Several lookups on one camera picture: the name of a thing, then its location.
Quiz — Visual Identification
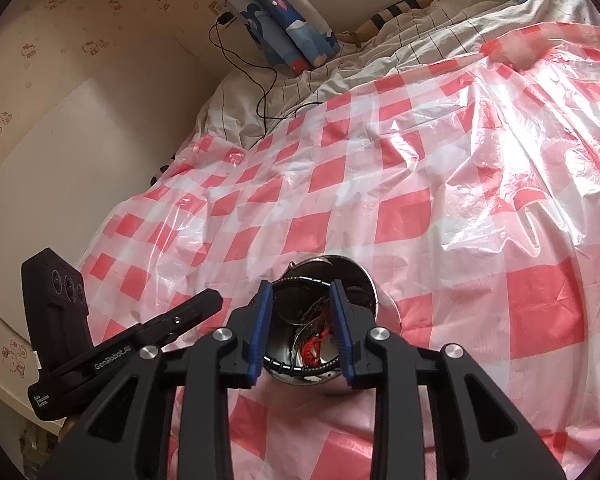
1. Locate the dark striped cloth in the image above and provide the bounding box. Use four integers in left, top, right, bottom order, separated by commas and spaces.
150, 160, 174, 187

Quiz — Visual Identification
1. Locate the blue printed curtain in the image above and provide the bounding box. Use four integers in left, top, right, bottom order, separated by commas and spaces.
220, 0, 341, 71

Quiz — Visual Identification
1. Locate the white striped bedsheet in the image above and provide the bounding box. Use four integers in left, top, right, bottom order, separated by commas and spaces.
200, 0, 600, 151

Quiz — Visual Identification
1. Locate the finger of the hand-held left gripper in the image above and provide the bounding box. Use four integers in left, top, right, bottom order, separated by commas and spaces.
134, 290, 225, 354

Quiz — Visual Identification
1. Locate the round metal tin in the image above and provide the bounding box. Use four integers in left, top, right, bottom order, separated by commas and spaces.
265, 255, 381, 397

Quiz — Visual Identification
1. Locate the black bead bracelet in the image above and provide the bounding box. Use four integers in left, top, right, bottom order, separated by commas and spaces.
264, 355, 343, 377

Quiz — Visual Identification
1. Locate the dark striped pillow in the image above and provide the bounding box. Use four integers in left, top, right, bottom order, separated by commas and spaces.
352, 0, 448, 43

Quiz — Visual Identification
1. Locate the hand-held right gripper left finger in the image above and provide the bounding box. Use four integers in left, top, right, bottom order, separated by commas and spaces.
40, 279, 276, 480

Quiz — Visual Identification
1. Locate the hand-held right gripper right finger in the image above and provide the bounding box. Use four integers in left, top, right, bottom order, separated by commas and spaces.
328, 280, 566, 480

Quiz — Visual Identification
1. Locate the red cord bracelet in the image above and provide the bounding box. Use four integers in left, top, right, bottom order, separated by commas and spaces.
300, 310, 333, 367

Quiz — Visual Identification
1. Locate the black charging cable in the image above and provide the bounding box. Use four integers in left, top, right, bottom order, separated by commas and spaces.
208, 12, 326, 138

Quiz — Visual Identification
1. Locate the red white checked plastic sheet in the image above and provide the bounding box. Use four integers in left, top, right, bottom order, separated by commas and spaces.
75, 22, 600, 480

